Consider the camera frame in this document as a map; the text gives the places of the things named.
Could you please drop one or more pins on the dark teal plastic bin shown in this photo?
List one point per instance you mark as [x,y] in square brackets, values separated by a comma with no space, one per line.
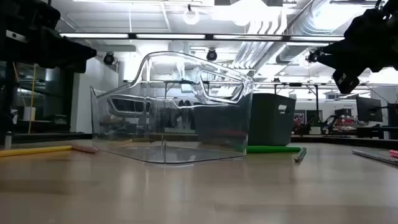
[267,124]

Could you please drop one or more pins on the small grey post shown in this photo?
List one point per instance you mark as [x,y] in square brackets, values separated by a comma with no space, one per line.
[8,141]

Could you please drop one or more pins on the black background stand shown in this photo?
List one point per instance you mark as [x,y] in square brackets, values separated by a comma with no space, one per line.
[316,102]

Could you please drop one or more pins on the green pen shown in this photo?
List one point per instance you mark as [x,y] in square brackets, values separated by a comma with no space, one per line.
[273,149]

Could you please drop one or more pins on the silver ventilation duct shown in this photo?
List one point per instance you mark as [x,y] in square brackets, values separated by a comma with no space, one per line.
[311,18]

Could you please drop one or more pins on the yellow pencil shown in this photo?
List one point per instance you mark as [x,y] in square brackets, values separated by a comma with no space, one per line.
[31,151]

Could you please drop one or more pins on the white cup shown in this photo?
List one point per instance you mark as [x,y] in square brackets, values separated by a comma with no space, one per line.
[29,113]

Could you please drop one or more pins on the dark pen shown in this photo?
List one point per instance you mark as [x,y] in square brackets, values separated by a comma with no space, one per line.
[373,156]

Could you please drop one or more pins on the long ceiling light bar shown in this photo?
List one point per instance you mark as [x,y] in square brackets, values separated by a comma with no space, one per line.
[93,35]

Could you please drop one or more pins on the clear plastic bin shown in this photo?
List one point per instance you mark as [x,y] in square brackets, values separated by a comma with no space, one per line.
[124,124]

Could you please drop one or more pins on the teal pencil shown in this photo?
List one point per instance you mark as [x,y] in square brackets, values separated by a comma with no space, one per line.
[300,155]

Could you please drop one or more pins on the black computer monitor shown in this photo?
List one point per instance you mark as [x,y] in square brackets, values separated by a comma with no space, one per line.
[393,115]
[369,109]

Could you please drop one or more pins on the pale pink pen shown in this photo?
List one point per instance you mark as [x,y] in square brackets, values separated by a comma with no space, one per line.
[85,148]

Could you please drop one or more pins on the black aluminium table frame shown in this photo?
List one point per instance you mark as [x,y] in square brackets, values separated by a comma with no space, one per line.
[46,137]

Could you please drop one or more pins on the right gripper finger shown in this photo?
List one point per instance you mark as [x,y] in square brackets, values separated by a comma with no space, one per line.
[334,56]

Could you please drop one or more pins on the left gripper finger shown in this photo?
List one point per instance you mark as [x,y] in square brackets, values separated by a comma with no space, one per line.
[82,53]
[79,67]

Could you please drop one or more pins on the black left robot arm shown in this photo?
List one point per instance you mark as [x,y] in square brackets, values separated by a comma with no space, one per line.
[28,12]

